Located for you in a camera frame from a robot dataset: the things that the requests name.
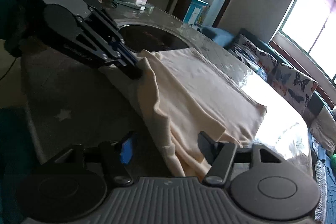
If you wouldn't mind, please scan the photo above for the cream sweater garment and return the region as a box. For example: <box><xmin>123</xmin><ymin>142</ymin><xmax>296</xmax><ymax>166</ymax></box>
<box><xmin>130</xmin><ymin>48</ymin><xmax>267</xmax><ymax>178</ymax></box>

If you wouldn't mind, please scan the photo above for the black round induction cooktop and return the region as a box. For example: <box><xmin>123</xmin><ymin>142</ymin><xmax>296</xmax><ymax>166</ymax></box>
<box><xmin>119</xmin><ymin>25</ymin><xmax>189</xmax><ymax>53</ymax></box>

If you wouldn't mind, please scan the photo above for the blue white small cabinet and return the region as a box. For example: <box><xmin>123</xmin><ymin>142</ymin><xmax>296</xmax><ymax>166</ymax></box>
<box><xmin>183</xmin><ymin>0</ymin><xmax>208</xmax><ymax>25</ymax></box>

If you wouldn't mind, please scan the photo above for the butterfly pillow lying flat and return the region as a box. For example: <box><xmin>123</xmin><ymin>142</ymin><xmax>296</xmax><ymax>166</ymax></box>
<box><xmin>228</xmin><ymin>34</ymin><xmax>278</xmax><ymax>81</ymax></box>

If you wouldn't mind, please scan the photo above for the butterfly pillow upright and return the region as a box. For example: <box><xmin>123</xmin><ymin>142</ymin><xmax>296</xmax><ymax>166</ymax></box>
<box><xmin>270</xmin><ymin>63</ymin><xmax>318</xmax><ymax>114</ymax></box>

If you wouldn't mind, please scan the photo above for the blue corner sofa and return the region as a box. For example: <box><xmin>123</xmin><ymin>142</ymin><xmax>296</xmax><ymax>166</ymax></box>
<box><xmin>197</xmin><ymin>26</ymin><xmax>335</xmax><ymax>223</ymax></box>

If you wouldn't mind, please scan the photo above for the grey plain cushion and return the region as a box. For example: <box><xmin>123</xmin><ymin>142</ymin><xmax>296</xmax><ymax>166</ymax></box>
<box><xmin>310</xmin><ymin>106</ymin><xmax>335</xmax><ymax>157</ymax></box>

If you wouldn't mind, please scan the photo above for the green plastic bowl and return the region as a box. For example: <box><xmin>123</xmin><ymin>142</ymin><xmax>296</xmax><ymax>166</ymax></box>
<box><xmin>330</xmin><ymin>154</ymin><xmax>336</xmax><ymax>165</ymax></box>

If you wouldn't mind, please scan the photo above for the window with green frame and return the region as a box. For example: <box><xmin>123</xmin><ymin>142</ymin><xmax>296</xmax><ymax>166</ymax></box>
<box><xmin>273</xmin><ymin>0</ymin><xmax>335</xmax><ymax>92</ymax></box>

